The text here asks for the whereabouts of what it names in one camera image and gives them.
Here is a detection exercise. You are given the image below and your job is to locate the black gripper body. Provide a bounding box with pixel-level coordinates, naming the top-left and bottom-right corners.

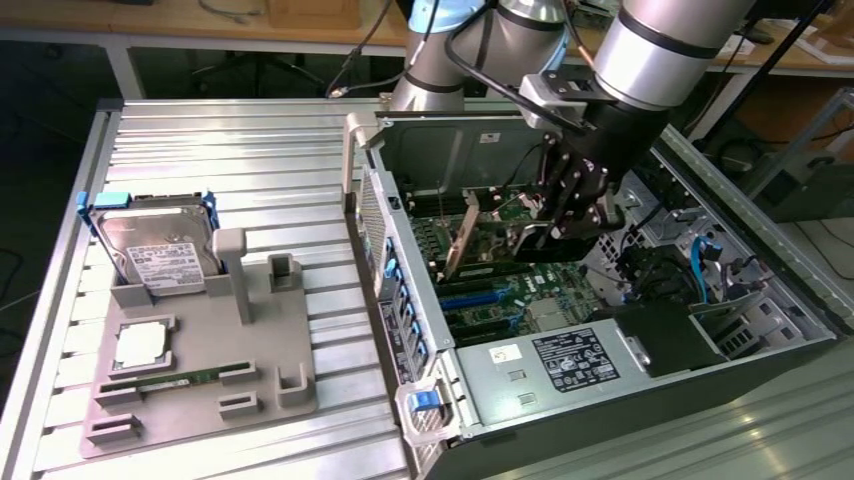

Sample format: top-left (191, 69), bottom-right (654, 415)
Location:
top-left (560, 97), bottom-right (673, 186)

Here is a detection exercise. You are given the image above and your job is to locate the perforated metal disk bay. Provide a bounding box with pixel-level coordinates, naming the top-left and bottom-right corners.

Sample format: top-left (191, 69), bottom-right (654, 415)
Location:
top-left (565, 169), bottom-right (669, 301)

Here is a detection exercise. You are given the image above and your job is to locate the black RAM slot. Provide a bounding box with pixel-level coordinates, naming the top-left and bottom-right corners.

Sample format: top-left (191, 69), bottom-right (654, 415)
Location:
top-left (408, 188), bottom-right (466, 205)
top-left (410, 199), bottom-right (469, 217)

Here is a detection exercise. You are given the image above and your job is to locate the green motherboard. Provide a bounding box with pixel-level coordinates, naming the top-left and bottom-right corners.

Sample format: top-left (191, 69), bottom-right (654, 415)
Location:
top-left (406, 184), bottom-right (602, 346)

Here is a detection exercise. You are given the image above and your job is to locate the dark RAM stick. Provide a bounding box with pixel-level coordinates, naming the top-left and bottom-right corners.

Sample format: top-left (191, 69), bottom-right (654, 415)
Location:
top-left (437, 263), bottom-right (533, 284)

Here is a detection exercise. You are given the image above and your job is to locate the black slanted pole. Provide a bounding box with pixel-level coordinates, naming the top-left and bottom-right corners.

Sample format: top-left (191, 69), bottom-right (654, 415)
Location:
top-left (690, 0), bottom-right (844, 141)

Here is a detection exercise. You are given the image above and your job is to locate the blue expansion slot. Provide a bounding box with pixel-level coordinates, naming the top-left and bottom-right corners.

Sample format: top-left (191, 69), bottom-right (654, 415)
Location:
top-left (438, 288), bottom-right (513, 310)

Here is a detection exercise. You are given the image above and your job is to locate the black expansion slot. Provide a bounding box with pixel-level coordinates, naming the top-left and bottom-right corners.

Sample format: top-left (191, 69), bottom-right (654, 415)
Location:
top-left (445, 318), bottom-right (520, 339)

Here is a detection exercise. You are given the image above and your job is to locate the dark grey box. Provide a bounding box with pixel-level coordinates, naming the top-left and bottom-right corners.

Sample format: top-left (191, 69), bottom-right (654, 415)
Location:
top-left (753, 149), bottom-right (854, 224)

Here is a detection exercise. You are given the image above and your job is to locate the black monitor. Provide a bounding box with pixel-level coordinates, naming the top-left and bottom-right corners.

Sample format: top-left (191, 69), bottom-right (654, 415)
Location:
top-left (757, 0), bottom-right (836, 44)

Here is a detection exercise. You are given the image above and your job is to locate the grey power supply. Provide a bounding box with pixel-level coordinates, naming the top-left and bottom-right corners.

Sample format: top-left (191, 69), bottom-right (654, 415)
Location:
top-left (454, 319), bottom-right (653, 427)

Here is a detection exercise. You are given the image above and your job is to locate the open black PC case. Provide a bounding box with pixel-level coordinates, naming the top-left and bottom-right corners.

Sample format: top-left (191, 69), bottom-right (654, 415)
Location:
top-left (341, 97), bottom-right (854, 480)

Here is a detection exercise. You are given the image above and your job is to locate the black tripod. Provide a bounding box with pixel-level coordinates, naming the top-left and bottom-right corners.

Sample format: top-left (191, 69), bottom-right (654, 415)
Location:
top-left (191, 49), bottom-right (329, 99)

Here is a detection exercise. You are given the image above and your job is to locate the hard disk with blue caddy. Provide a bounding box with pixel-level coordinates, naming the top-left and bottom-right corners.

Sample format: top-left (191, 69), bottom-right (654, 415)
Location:
top-left (75, 188), bottom-right (226, 301)

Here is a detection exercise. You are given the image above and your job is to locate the grey parts rack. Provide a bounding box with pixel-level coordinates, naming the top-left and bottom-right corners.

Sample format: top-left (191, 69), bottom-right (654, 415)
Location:
top-left (78, 227), bottom-right (323, 460)

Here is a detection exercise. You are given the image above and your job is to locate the green RAM stick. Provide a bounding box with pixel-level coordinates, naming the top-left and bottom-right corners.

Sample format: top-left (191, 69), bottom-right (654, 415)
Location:
top-left (103, 366), bottom-right (229, 394)

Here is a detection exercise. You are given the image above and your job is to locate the silver CPU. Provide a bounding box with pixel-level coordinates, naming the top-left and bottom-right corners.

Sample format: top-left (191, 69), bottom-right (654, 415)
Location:
top-left (114, 322), bottom-right (169, 369)

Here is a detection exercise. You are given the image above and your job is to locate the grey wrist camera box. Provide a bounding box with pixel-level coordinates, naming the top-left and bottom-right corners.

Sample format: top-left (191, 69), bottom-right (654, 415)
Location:
top-left (518, 73), bottom-right (600, 132)

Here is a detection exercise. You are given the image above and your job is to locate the black wire bundle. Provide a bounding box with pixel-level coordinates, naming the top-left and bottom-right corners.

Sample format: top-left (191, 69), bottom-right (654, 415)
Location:
top-left (617, 244), bottom-right (700, 307)

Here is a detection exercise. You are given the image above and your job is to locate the coiled floor cable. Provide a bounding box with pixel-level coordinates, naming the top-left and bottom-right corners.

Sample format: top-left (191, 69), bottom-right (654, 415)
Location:
top-left (714, 138), bottom-right (762, 172)

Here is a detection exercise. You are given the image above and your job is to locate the blue wire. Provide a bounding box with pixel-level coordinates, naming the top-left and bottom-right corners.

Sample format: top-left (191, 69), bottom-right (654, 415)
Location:
top-left (689, 234), bottom-right (714, 307)

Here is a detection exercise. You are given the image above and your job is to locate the grey case handle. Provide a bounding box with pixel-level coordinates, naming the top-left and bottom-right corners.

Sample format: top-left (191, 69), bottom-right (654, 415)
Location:
top-left (342, 110), bottom-right (384, 199)

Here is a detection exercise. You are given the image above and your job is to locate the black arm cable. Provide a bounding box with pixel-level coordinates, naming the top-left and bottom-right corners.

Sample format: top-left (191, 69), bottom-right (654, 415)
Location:
top-left (445, 0), bottom-right (593, 136)

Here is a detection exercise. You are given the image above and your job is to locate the aluminium frame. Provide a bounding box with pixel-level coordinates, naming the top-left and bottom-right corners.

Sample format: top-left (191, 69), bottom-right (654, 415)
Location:
top-left (744, 87), bottom-right (854, 201)

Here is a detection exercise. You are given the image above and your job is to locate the hanging cable with plug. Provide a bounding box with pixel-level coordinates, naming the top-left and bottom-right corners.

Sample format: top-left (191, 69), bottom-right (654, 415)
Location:
top-left (326, 0), bottom-right (442, 99)

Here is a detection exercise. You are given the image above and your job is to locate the grey coiled cable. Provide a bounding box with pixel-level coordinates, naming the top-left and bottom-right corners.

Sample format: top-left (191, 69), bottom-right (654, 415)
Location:
top-left (198, 0), bottom-right (266, 16)

